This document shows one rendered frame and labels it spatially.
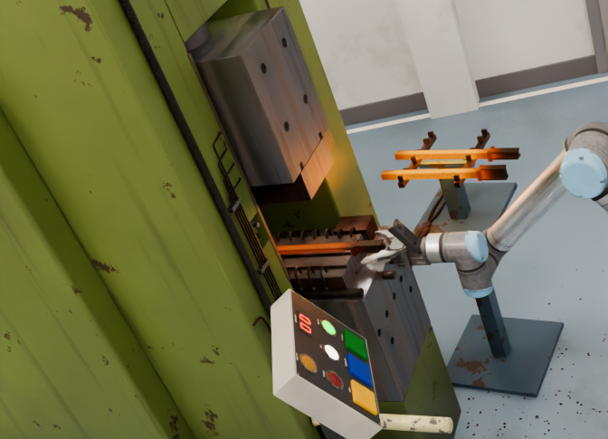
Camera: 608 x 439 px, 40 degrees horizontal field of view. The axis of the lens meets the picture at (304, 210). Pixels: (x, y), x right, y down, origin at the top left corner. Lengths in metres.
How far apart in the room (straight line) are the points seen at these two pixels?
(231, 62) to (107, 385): 1.11
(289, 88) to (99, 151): 0.56
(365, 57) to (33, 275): 3.38
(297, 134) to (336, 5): 3.02
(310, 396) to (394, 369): 0.80
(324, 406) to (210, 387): 0.71
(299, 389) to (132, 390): 0.82
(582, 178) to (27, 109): 1.40
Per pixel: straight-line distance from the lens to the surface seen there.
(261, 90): 2.24
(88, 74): 2.08
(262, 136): 2.28
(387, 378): 2.79
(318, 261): 2.67
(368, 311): 2.60
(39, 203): 2.39
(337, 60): 5.50
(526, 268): 3.98
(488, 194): 3.20
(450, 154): 2.97
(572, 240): 4.08
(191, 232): 2.22
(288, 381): 1.98
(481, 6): 5.26
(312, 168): 2.44
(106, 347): 2.59
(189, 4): 2.28
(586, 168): 2.16
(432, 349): 3.10
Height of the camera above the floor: 2.46
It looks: 30 degrees down
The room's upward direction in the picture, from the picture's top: 22 degrees counter-clockwise
